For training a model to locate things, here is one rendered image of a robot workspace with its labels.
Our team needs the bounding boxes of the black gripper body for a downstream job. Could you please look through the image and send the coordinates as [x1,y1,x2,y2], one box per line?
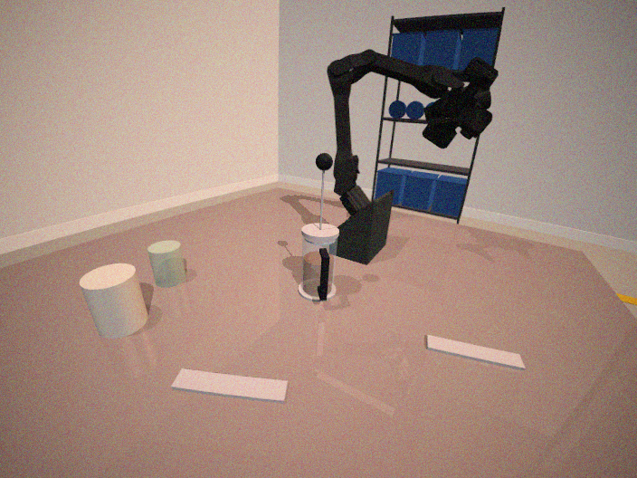
[423,57,499,148]

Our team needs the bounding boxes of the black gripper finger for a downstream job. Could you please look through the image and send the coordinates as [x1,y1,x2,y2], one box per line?
[465,62,495,90]
[428,118,461,144]

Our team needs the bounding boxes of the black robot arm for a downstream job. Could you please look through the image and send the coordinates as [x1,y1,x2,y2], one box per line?
[328,49,492,219]

